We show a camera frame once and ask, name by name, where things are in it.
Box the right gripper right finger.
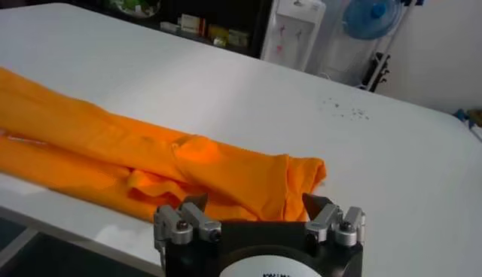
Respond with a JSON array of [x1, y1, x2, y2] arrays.
[[302, 193, 366, 248]]

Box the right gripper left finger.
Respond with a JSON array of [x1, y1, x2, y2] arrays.
[[153, 193, 223, 250]]

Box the orange t-shirt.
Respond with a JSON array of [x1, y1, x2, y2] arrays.
[[0, 66, 328, 223]]

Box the scattered dark crumbs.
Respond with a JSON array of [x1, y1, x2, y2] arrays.
[[322, 98, 372, 122]]

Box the large white table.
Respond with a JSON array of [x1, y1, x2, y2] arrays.
[[0, 2, 482, 277]]

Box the white metal jug rack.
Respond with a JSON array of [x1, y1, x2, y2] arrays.
[[312, 0, 425, 93]]

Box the white green medicine box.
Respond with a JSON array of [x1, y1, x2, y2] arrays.
[[227, 29, 249, 48]]

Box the white water dispenser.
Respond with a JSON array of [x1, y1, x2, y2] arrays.
[[260, 0, 327, 72]]

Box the green yellow medicine box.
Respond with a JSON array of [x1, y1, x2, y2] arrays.
[[209, 24, 230, 41]]

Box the flat white box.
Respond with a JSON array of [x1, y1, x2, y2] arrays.
[[160, 21, 181, 34]]

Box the white red medicine box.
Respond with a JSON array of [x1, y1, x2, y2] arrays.
[[180, 14, 206, 37]]

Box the blue water jug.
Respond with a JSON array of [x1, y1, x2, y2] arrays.
[[342, 0, 406, 41]]

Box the black shelving unit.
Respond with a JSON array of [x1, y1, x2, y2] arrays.
[[0, 0, 274, 59]]

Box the bowl with green bags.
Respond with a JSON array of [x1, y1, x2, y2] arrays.
[[108, 0, 161, 19]]

